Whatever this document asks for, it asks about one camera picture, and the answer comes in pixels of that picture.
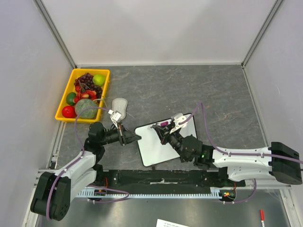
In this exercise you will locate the red apple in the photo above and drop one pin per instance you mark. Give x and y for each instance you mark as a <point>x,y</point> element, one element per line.
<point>68,112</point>

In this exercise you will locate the dark green lime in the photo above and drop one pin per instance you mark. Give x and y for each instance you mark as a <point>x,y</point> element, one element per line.
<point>70,98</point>

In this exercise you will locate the aluminium left corner post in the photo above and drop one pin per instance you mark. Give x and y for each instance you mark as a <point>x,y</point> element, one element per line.
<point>52,27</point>

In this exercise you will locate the light green apple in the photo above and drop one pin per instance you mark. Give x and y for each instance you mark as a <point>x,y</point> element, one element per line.
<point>99,80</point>

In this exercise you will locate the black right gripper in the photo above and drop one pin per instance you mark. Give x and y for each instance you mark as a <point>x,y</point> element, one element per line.
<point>167,134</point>

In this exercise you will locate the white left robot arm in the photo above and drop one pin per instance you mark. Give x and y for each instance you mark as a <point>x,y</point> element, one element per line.
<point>55,191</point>

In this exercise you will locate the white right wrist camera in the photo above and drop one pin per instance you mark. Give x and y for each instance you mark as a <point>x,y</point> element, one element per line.
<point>178,121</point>

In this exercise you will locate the small black framed whiteboard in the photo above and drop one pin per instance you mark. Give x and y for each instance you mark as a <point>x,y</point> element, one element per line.
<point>151,150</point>

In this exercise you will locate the aluminium right corner post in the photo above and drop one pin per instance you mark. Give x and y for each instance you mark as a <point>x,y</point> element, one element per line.
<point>263,29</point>

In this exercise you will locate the red capped marker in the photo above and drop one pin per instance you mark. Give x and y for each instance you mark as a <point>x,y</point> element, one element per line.
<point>262,218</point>

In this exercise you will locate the green netted melon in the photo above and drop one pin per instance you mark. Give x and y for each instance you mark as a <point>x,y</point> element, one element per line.
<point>86,109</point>

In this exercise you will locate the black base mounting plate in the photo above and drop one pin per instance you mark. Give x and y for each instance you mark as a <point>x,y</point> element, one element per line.
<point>131,179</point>

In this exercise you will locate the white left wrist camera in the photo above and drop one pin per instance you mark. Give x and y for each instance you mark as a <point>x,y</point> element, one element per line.
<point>115,117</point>

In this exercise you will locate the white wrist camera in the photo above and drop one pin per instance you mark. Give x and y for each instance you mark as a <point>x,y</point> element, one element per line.
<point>178,121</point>
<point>115,117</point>

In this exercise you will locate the yellow plastic fruit tray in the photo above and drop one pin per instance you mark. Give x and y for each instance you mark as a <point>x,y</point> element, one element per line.
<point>100,101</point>

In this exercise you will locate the aluminium corner post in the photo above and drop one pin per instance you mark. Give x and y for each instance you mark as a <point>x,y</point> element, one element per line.
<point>52,27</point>
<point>263,29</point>

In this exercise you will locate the white paper sheet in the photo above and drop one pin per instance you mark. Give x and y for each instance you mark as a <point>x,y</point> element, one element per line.
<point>164,223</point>

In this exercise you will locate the grey whiteboard eraser sponge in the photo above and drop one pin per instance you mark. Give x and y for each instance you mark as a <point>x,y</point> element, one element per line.
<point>120,105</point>

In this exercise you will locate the purple grape bunch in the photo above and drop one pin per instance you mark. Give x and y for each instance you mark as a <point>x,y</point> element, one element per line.
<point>85,82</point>

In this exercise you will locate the white toothed cable duct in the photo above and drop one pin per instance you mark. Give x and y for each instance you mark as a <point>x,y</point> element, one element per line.
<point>179,192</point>

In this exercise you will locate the white marker with magenta cap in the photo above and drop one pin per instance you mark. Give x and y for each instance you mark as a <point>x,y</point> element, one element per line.
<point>160,124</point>

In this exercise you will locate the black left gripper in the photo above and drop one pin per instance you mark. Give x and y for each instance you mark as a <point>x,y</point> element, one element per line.
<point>127,136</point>

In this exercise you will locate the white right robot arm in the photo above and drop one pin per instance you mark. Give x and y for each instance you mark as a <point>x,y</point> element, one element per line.
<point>277,161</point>

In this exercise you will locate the red strawberries cluster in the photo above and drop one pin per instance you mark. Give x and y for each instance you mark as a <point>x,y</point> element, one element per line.
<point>84,94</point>

